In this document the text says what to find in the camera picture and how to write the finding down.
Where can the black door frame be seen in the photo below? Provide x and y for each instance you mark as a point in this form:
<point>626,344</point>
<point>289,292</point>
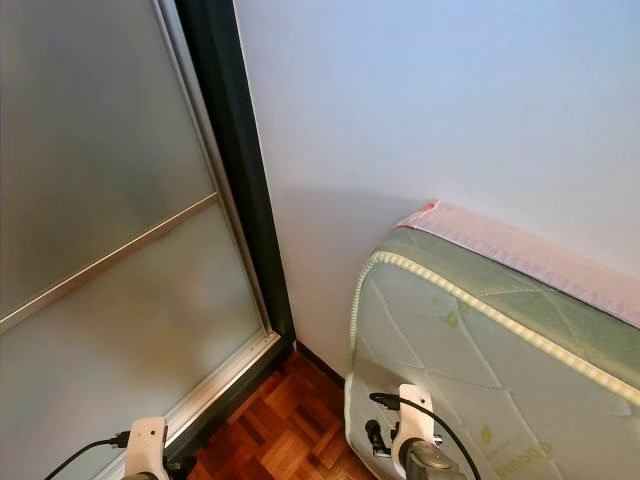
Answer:
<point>225,120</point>

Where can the green quilted mattress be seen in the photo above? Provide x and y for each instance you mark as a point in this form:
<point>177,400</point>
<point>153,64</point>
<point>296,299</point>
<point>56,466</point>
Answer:
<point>440,340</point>

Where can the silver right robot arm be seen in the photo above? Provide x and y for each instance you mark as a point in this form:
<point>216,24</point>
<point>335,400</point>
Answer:
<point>425,462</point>

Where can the frosted glass sliding door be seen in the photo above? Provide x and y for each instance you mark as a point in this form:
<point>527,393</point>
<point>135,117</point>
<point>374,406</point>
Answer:
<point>100,150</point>

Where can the pink fabric strip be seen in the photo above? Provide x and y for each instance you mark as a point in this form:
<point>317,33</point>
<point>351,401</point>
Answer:
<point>530,250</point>

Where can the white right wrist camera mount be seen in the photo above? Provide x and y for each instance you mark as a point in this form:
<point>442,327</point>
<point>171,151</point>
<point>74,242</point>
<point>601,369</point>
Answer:
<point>415,410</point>

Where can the dark wooden skirting board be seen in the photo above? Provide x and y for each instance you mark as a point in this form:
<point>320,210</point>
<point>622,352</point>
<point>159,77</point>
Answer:
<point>320,365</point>

